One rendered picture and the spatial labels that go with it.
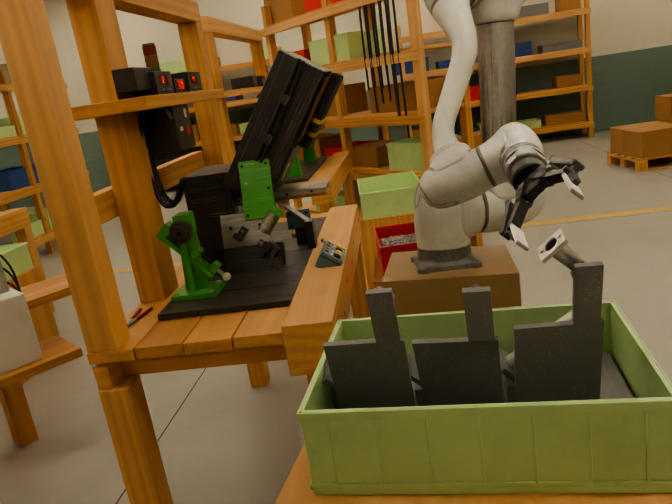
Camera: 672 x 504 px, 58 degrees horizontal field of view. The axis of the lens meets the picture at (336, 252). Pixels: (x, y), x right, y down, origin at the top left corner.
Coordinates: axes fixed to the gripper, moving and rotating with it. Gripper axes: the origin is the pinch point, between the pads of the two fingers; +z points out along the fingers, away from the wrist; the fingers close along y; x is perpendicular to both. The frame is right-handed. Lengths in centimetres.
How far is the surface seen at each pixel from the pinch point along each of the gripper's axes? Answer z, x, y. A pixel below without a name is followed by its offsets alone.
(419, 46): -357, 23, -47
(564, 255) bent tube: 12.8, 0.1, 0.0
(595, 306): 16.1, 9.3, -3.0
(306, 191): -103, -21, -72
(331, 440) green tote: 28, -13, -47
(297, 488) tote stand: 29, -11, -61
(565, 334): 16.1, 9.9, -10.3
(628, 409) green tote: 30.1, 17.3, -8.7
